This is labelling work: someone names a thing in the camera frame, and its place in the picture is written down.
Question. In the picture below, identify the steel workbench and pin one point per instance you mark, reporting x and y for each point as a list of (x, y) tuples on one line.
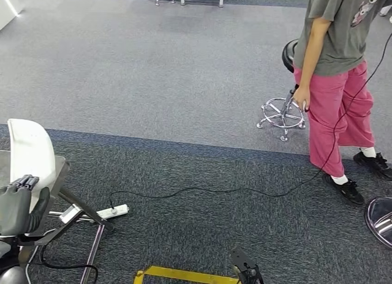
[(61, 170)]

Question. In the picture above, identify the white power strip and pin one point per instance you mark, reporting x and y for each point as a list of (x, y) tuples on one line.
[(116, 211)]

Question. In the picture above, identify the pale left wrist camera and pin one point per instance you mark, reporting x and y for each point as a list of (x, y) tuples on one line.
[(71, 214)]

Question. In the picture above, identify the white car mirror cover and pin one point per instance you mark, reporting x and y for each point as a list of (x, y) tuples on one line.
[(30, 148)]

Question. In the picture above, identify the chrome stanchion post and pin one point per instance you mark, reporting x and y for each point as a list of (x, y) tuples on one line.
[(381, 223)]

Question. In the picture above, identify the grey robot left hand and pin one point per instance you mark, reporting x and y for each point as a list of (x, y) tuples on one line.
[(15, 211)]

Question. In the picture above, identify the standing person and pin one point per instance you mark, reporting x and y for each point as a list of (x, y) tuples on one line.
[(334, 103)]

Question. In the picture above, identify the black seat chrome stool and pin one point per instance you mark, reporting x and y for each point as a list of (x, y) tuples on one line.
[(283, 114)]

